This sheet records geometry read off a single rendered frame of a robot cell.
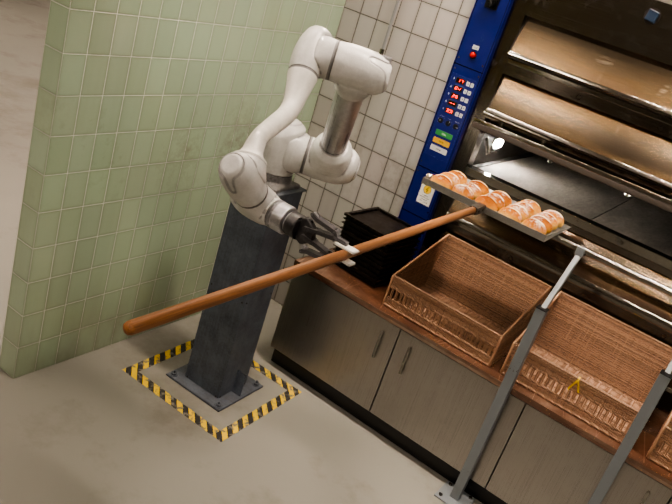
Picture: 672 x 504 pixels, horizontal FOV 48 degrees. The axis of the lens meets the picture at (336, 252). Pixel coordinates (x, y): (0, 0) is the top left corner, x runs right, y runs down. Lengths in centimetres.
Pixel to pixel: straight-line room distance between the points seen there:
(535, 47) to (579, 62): 20
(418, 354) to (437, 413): 27
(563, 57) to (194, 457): 224
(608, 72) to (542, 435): 150
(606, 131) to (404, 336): 121
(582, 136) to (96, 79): 198
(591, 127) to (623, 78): 23
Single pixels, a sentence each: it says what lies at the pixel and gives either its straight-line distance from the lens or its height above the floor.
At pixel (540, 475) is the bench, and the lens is 323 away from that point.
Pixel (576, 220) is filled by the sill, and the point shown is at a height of 116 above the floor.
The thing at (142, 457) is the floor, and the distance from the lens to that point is 305.
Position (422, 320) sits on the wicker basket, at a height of 61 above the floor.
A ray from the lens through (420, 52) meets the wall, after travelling 368.
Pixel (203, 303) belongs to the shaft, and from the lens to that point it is 163.
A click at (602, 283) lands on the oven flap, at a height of 97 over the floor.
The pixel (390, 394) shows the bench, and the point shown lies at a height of 24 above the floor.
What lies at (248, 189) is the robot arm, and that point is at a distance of 208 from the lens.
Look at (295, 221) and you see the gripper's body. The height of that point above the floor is 122.
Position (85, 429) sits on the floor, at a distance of 314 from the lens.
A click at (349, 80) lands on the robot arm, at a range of 246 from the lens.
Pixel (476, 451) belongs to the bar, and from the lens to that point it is 323.
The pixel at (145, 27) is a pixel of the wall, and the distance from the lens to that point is 297.
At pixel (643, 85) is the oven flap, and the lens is 334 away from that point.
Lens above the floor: 199
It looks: 23 degrees down
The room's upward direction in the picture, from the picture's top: 18 degrees clockwise
